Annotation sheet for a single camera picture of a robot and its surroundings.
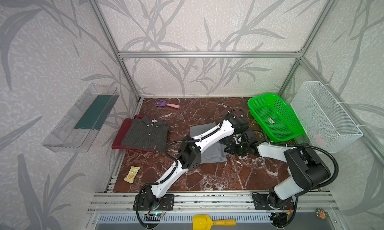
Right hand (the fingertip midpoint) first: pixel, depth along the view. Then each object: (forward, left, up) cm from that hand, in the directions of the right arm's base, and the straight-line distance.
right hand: (225, 146), depth 92 cm
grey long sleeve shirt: (-7, +7, +6) cm, 11 cm away
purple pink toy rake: (+37, +45, -1) cm, 59 cm away
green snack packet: (-16, +54, -1) cm, 56 cm away
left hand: (+1, +3, +7) cm, 8 cm away
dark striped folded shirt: (+7, +49, +4) cm, 49 cm away
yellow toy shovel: (-38, +14, 0) cm, 40 cm away
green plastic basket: (+22, -38, -1) cm, 44 cm away
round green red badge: (-34, -42, -1) cm, 54 cm away
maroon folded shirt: (+1, +67, +2) cm, 67 cm away
